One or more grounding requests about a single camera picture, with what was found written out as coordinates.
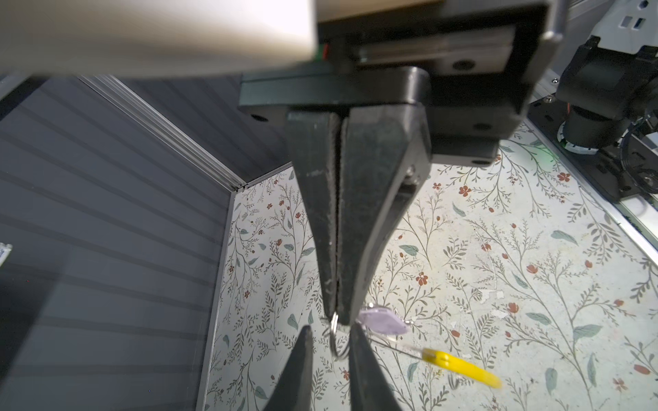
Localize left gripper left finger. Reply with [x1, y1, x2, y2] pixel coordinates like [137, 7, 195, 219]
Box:
[264, 325, 314, 411]

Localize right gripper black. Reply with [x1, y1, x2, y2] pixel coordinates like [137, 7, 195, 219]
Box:
[239, 1, 568, 325]

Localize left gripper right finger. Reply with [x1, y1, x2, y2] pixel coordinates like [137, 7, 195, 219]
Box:
[349, 324, 401, 411]

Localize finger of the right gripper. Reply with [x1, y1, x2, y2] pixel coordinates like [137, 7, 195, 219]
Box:
[284, 111, 343, 319]

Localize brass key purple tag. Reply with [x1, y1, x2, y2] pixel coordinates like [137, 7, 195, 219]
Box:
[356, 306, 410, 336]

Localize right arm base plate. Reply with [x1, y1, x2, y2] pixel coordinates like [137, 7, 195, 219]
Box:
[557, 102, 657, 198]

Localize aluminium mounting rail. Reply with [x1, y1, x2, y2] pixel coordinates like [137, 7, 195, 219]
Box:
[528, 70, 657, 264]

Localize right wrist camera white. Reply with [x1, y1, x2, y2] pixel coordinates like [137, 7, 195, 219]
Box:
[0, 0, 443, 78]

